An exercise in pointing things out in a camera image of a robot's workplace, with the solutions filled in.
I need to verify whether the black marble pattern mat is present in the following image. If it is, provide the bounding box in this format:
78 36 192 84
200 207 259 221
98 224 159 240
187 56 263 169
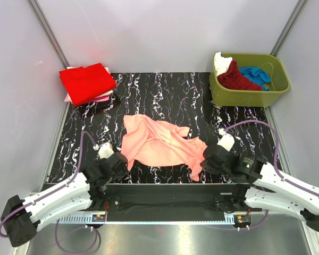
46 72 275 184

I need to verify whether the olive green plastic bin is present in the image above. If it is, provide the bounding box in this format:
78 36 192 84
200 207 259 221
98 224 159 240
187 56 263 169
209 53 290 108

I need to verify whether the salmon pink t-shirt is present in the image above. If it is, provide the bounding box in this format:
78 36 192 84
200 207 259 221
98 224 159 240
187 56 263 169
121 114 207 181

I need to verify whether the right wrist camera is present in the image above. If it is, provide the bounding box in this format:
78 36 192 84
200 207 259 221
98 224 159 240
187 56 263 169
217 129 234 152

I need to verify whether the folded red t-shirt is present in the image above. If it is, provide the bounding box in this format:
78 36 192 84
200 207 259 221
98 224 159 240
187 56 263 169
59 63 116 107

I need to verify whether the white t-shirt in bin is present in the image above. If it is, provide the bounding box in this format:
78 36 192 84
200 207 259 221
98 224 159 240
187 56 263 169
214 52 233 77

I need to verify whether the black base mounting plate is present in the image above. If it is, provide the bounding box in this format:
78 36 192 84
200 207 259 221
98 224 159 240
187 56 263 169
89 184 249 224

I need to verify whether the blue t-shirt in bin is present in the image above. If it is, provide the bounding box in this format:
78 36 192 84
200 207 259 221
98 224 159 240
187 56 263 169
239 67 271 91

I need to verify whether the dark red t-shirt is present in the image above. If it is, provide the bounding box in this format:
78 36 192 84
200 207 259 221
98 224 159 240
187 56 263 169
217 60 263 91

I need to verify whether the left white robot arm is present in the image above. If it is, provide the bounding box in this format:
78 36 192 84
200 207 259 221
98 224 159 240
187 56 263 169
0 152 128 248

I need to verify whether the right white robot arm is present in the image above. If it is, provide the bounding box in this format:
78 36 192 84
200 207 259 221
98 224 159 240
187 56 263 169
201 144 319 232

